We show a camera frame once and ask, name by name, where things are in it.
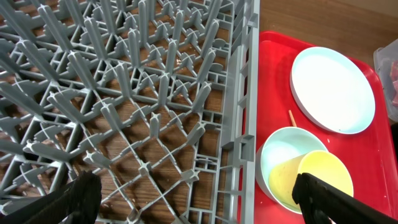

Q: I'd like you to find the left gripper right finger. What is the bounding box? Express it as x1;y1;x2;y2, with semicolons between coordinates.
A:
292;172;397;224

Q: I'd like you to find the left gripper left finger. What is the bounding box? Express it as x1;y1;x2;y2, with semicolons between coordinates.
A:
1;171;102;223

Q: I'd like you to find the yellow plastic cup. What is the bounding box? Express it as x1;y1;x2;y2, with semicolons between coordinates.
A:
269;150;354;214

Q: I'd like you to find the light blue bowl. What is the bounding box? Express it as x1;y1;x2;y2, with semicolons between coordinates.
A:
255;126;327;214

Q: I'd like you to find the wooden chopstick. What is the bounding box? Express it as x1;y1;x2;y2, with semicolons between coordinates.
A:
288;110;297;127

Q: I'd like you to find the light blue round plate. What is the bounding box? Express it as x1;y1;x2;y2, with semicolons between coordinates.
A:
290;47;376;134

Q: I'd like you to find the red snack wrapper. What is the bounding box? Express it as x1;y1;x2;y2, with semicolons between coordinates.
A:
390;60;398;107

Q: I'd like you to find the grey plastic dishwasher rack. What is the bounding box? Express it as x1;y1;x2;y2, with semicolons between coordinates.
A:
1;0;260;223

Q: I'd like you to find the clear plastic waste bin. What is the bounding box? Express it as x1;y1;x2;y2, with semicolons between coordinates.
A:
373;40;397;122

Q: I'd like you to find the red plastic serving tray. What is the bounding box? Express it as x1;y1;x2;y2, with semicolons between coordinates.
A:
254;31;397;223

